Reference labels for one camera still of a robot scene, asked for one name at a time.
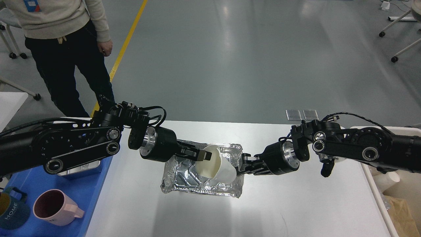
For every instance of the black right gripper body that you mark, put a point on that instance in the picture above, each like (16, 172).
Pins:
(280, 158)

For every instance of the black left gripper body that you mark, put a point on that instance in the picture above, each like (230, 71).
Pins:
(159, 144)

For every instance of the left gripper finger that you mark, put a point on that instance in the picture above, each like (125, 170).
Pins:
(191, 152)

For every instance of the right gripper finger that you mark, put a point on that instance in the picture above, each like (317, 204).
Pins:
(252, 165)

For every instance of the aluminium foil container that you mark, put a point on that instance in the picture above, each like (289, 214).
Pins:
(180, 174)

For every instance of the square steel tray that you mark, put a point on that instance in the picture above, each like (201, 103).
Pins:
(82, 171)

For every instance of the pink mug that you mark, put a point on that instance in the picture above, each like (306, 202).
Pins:
(55, 207)

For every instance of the dark blue mug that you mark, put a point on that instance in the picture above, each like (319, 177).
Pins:
(14, 212)

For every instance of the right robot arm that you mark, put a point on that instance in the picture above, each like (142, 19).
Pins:
(376, 146)

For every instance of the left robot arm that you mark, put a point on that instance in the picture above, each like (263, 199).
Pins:
(61, 144)

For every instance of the person's hand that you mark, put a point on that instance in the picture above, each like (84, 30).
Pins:
(105, 48)

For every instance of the left floor outlet plate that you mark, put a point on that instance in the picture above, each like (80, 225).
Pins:
(293, 115)

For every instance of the floor outlet plate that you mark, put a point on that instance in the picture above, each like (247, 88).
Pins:
(310, 114)
(293, 115)

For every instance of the right floor outlet plate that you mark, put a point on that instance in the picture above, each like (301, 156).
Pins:
(310, 114)

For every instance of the blue plastic tray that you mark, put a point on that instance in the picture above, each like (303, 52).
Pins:
(84, 190)

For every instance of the white paper cup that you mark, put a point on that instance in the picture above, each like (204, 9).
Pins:
(385, 181)

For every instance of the brown paper bag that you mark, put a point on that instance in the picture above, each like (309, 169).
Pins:
(401, 217)

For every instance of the beige waste bin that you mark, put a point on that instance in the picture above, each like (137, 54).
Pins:
(408, 188)

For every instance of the person in dark trousers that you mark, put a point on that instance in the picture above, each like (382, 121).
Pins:
(62, 35)

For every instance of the white side table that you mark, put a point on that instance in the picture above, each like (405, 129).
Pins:
(10, 103)

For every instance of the grey office chair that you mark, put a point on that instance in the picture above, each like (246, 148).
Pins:
(8, 20)

